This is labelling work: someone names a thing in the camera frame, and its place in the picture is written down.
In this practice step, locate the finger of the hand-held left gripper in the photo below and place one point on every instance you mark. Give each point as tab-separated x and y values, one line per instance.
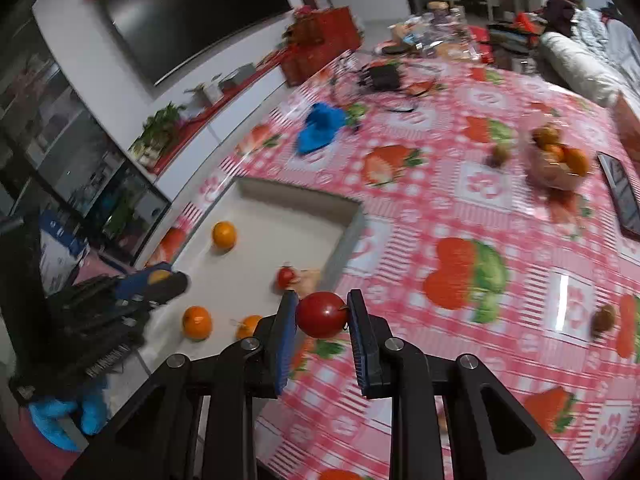
150	286

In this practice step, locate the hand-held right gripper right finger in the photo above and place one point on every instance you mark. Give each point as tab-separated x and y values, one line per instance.
357	345

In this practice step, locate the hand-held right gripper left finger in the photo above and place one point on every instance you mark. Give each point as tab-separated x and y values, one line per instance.
285	340

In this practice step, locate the orange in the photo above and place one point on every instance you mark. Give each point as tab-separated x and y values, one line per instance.
223	235
196	323
247	327
575	160

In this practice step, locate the cherry tomato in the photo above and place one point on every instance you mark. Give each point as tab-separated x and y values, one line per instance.
322	315
565	206
286	277

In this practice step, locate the physalis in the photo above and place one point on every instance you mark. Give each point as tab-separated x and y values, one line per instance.
307	280
545	136

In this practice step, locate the white tray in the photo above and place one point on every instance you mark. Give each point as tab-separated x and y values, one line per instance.
280	240

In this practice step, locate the clear glass bowl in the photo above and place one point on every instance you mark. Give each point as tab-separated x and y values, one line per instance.
555	170

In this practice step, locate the person's left hand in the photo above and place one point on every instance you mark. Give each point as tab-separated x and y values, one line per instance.
65	417

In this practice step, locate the strawberry checkered tablecloth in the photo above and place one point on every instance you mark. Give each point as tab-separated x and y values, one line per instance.
450	270

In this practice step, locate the green potted plant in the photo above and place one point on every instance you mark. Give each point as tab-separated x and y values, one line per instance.
157	127

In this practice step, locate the blue cloth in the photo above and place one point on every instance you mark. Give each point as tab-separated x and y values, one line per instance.
320	127

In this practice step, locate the brown kiwi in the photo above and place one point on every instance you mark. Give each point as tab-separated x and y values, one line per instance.
602	320
497	155

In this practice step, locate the dark power adapter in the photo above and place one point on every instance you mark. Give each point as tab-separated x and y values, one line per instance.
385	75

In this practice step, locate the black television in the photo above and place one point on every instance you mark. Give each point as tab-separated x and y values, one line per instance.
190	15

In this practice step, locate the red gift box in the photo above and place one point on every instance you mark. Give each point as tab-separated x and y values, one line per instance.
320	45

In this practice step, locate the black phone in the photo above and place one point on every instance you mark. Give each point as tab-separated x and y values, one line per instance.
620	190

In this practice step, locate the clear plastic bags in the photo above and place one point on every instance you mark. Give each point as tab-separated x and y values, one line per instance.
430	40

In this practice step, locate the grey quilt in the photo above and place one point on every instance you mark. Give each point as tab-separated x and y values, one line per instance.
585	65

